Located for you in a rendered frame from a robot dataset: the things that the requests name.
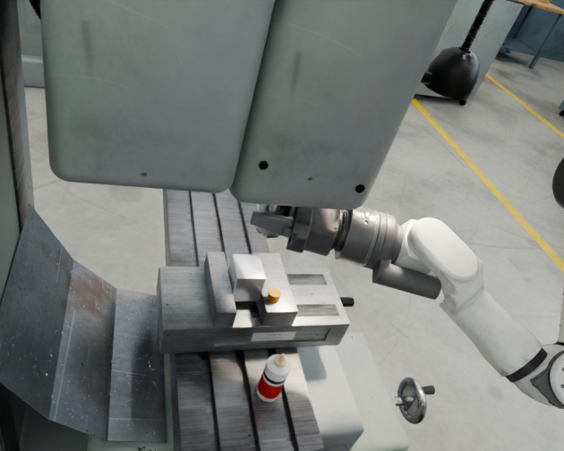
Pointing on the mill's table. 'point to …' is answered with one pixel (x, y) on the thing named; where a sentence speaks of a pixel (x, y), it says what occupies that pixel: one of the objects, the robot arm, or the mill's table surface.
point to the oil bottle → (273, 378)
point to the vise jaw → (269, 314)
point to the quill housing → (333, 97)
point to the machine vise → (242, 311)
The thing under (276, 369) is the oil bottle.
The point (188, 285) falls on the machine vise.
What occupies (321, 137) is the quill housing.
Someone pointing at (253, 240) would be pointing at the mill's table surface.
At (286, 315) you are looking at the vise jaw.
